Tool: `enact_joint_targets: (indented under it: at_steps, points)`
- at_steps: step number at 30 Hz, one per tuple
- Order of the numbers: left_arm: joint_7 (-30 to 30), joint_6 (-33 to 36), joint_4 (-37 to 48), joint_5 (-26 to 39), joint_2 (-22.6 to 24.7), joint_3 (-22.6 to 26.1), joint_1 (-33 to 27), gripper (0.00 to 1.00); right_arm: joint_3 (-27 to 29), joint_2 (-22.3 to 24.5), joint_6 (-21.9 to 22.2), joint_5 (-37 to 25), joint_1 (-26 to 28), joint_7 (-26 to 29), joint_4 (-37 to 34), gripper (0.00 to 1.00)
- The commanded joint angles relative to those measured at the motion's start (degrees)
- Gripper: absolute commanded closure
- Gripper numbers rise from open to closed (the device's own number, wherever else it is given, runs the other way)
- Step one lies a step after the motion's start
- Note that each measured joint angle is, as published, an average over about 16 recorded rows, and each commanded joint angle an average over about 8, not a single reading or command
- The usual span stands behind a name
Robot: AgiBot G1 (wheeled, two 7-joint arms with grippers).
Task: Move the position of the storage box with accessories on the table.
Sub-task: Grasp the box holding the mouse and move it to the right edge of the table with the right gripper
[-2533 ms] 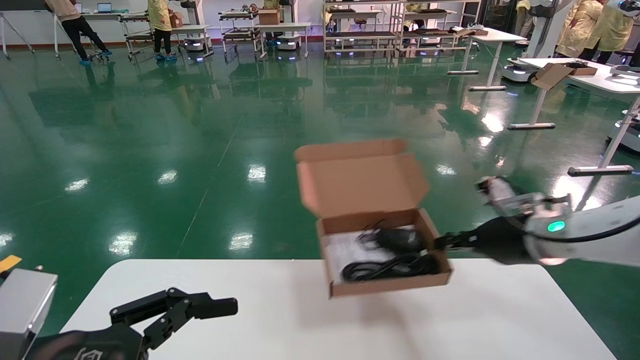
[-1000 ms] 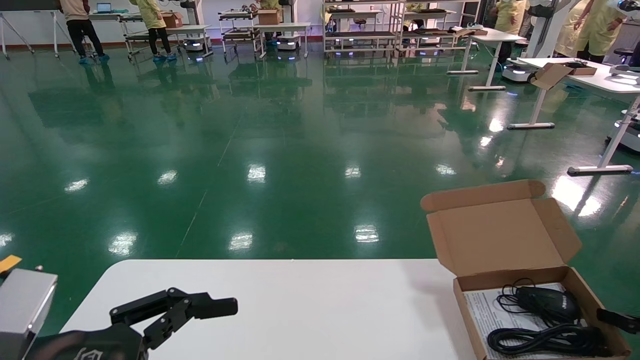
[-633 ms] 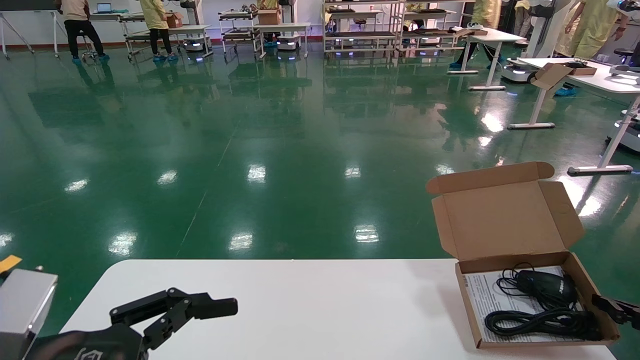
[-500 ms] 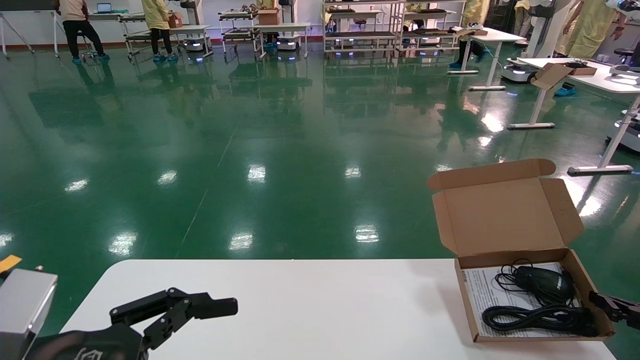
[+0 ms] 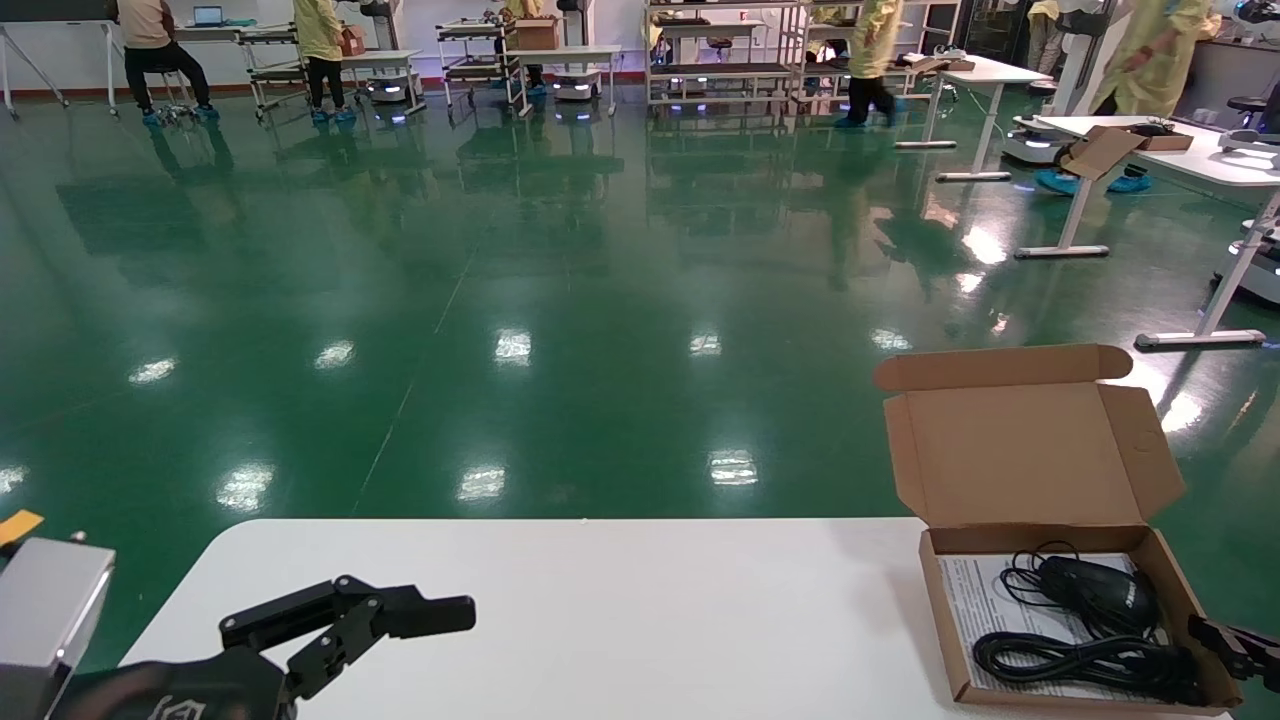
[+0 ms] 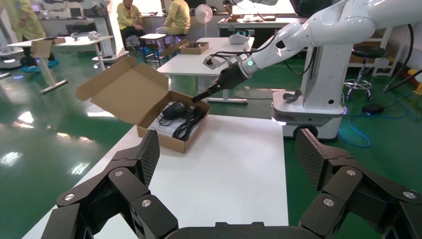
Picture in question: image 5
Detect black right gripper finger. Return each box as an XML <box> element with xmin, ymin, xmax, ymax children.
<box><xmin>1187</xmin><ymin>613</ymin><xmax>1280</xmax><ymax>696</ymax></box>

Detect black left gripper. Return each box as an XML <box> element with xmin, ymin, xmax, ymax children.
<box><xmin>50</xmin><ymin>575</ymin><xmax>477</xmax><ymax>720</ymax></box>

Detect brown cardboard storage box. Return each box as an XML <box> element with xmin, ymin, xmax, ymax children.
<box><xmin>873</xmin><ymin>343</ymin><xmax>1244</xmax><ymax>713</ymax></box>

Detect open flat cardboard box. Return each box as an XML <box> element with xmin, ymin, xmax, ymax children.
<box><xmin>1060</xmin><ymin>122</ymin><xmax>1194</xmax><ymax>181</ymax></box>

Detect black power adapter thin lead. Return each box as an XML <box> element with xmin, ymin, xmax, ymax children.
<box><xmin>1000</xmin><ymin>543</ymin><xmax>1161</xmax><ymax>641</ymax></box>

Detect white printed paper manual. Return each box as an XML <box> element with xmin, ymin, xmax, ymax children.
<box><xmin>938</xmin><ymin>553</ymin><xmax>1171</xmax><ymax>701</ymax></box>

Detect white wheeled column robot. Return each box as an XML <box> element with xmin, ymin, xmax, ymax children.
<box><xmin>1212</xmin><ymin>222</ymin><xmax>1280</xmax><ymax>306</ymax></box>
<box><xmin>1000</xmin><ymin>0</ymin><xmax>1136</xmax><ymax>166</ymax></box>

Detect long white table T legs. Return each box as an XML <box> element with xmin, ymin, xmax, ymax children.
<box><xmin>1015</xmin><ymin>113</ymin><xmax>1280</xmax><ymax>351</ymax></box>

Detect white robot part on table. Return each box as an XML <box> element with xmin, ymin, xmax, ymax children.
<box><xmin>1217</xmin><ymin>130</ymin><xmax>1280</xmax><ymax>161</ymax></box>

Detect metal trolley cart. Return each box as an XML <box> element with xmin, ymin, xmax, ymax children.
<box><xmin>437</xmin><ymin>20</ymin><xmax>531</xmax><ymax>116</ymax></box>
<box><xmin>238</xmin><ymin>28</ymin><xmax>323</xmax><ymax>123</ymax></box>

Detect black round swivel stool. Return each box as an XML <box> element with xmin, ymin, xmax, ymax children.
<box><xmin>150</xmin><ymin>95</ymin><xmax>206</xmax><ymax>128</ymax></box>

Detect black padded stool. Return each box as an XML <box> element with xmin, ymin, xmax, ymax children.
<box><xmin>1228</xmin><ymin>95</ymin><xmax>1280</xmax><ymax>131</ymax></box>

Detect narrow white work table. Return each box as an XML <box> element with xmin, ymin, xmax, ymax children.
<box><xmin>505</xmin><ymin>45</ymin><xmax>623</xmax><ymax>116</ymax></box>
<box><xmin>340</xmin><ymin>48</ymin><xmax>428</xmax><ymax>116</ymax></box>

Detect person in yellow coat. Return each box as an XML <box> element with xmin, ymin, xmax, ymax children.
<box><xmin>1035</xmin><ymin>0</ymin><xmax>1213</xmax><ymax>196</ymax></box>
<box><xmin>835</xmin><ymin>0</ymin><xmax>906</xmax><ymax>129</ymax></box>
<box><xmin>500</xmin><ymin>0</ymin><xmax>549</xmax><ymax>98</ymax></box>
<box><xmin>293</xmin><ymin>0</ymin><xmax>357</xmax><ymax>124</ymax></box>

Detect white desk with laptops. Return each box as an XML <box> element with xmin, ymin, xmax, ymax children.
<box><xmin>175</xmin><ymin>25</ymin><xmax>301</xmax><ymax>106</ymax></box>

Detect white metal shelf rack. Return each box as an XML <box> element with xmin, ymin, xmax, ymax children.
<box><xmin>645</xmin><ymin>0</ymin><xmax>813</xmax><ymax>111</ymax></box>
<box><xmin>800</xmin><ymin>0</ymin><xmax>963</xmax><ymax>101</ymax></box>

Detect white table with T legs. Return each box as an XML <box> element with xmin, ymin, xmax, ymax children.
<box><xmin>893</xmin><ymin>55</ymin><xmax>1053</xmax><ymax>183</ymax></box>

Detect person beige top black trousers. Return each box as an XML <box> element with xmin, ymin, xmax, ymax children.
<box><xmin>117</xmin><ymin>0</ymin><xmax>221</xmax><ymax>126</ymax></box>

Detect black board on tripod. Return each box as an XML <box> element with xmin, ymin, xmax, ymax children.
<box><xmin>0</xmin><ymin>0</ymin><xmax>121</xmax><ymax>121</ymax></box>

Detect coiled thick black power cord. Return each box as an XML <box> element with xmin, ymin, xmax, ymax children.
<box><xmin>973</xmin><ymin>630</ymin><xmax>1206</xmax><ymax>706</ymax></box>

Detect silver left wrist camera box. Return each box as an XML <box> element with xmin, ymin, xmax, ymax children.
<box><xmin>0</xmin><ymin>538</ymin><xmax>117</xmax><ymax>720</ymax></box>

